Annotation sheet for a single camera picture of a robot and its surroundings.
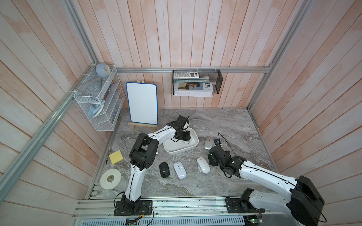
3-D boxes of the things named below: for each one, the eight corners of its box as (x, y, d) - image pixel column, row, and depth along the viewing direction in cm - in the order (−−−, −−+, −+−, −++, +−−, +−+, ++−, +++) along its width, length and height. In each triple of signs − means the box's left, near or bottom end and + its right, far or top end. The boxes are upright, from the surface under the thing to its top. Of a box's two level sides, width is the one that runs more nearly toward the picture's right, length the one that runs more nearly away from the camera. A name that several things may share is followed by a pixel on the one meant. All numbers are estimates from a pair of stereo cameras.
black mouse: (161, 178, 85) (161, 177, 83) (159, 164, 91) (158, 163, 89) (170, 176, 86) (170, 175, 84) (167, 162, 92) (167, 161, 90)
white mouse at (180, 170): (179, 181, 84) (179, 180, 83) (172, 164, 91) (172, 163, 89) (188, 177, 86) (188, 176, 84) (180, 161, 93) (180, 159, 91)
